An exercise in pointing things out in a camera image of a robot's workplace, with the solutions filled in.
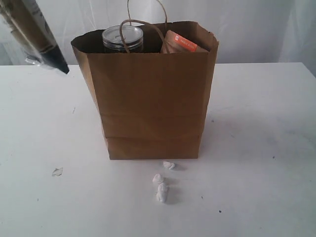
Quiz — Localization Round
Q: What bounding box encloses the large brown paper bag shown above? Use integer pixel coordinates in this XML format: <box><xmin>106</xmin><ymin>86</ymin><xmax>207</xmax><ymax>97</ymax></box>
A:
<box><xmin>71</xmin><ymin>0</ymin><xmax>220</xmax><ymax>160</ymax></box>

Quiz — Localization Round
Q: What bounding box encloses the brown kraft pouch orange label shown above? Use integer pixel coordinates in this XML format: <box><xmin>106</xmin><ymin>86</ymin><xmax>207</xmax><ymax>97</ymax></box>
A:
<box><xmin>160</xmin><ymin>30</ymin><xmax>208</xmax><ymax>53</ymax></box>

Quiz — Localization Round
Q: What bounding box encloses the spaghetti packet dark blue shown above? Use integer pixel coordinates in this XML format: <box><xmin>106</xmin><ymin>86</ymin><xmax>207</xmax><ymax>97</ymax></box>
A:
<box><xmin>0</xmin><ymin>0</ymin><xmax>70</xmax><ymax>74</ymax></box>

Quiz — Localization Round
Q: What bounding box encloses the clear plastic scrap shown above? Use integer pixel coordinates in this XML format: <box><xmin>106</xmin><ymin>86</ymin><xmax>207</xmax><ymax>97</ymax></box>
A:
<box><xmin>52</xmin><ymin>167</ymin><xmax>63</xmax><ymax>177</ymax></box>

